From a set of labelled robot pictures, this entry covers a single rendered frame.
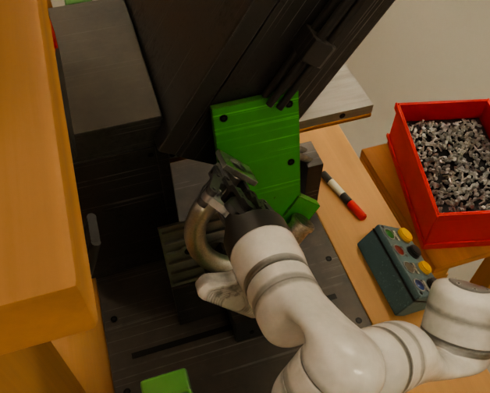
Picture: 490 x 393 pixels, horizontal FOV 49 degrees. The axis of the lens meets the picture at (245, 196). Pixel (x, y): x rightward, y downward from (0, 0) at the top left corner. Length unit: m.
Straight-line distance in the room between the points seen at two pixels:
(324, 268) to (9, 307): 0.78
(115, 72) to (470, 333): 0.57
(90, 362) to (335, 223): 0.49
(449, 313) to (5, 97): 0.56
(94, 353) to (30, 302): 0.72
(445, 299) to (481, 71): 2.36
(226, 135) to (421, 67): 2.30
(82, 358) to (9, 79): 0.68
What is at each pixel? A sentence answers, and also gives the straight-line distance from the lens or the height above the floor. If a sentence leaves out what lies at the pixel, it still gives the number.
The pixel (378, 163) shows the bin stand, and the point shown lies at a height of 0.80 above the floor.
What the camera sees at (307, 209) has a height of 1.09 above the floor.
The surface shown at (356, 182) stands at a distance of 1.10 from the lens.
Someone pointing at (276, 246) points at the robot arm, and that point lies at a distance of 0.54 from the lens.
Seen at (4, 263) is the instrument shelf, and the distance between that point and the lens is 0.23.
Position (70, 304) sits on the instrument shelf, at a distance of 0.23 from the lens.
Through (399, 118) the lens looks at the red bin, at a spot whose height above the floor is 0.91.
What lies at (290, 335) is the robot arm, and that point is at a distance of 0.51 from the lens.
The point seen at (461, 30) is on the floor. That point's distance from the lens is 3.27.
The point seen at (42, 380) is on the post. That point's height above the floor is 1.13.
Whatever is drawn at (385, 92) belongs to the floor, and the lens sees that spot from 2.73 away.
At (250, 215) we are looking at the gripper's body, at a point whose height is 1.26.
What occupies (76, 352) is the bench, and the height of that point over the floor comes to 0.88.
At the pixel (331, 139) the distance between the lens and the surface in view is 1.17.
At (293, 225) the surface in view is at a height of 1.09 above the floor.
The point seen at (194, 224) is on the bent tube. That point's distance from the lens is 0.71.
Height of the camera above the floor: 1.72
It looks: 52 degrees down
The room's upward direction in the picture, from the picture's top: straight up
